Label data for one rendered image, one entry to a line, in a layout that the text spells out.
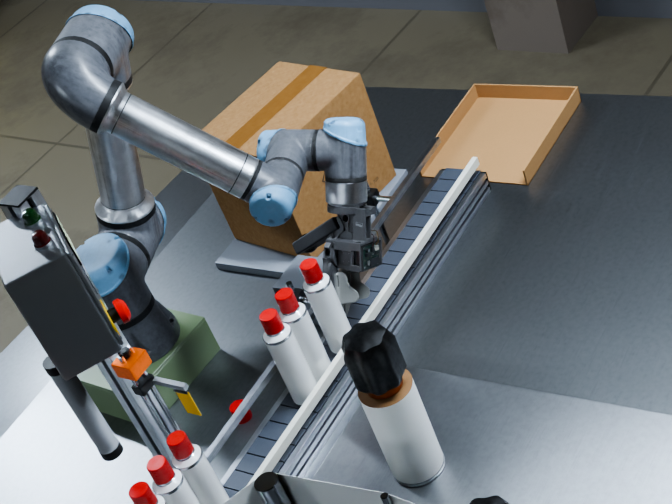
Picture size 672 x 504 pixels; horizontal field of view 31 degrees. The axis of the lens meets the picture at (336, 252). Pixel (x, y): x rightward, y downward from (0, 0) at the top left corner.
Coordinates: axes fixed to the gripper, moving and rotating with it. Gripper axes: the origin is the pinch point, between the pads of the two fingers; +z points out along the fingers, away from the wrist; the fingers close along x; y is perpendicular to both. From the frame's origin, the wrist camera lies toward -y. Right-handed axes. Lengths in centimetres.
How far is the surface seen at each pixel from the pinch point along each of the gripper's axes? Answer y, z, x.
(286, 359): 2.3, 3.9, -19.6
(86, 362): -2, -7, -61
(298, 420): 4.9, 14.2, -20.2
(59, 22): -354, -42, 259
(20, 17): -388, -44, 264
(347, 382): 6.0, 11.1, -6.9
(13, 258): -7, -23, -69
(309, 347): 2.7, 3.3, -13.4
